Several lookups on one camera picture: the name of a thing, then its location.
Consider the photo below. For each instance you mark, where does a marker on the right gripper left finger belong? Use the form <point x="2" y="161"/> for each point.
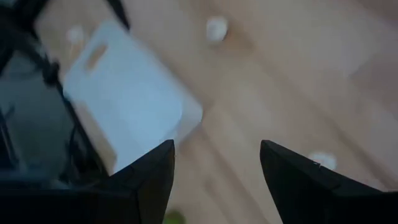
<point x="93" y="205"/>

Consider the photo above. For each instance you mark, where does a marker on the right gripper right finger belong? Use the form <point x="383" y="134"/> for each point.
<point x="326" y="202"/>

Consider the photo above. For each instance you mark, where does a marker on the green lime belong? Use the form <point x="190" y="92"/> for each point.
<point x="174" y="218"/>

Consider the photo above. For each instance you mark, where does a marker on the shallow white plastic tray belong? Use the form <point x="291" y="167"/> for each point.
<point x="130" y="102"/>

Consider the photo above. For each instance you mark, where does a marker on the beige garlic bulb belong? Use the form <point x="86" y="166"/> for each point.
<point x="74" y="34"/>

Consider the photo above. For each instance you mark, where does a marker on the small white garlic clove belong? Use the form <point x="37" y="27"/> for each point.
<point x="216" y="28"/>

